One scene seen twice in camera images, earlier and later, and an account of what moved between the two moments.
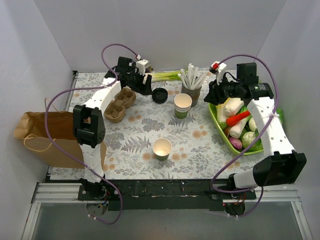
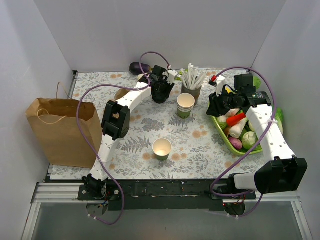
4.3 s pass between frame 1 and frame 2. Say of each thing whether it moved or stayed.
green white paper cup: stayed
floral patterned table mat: stayed
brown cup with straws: stayed
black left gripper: moved
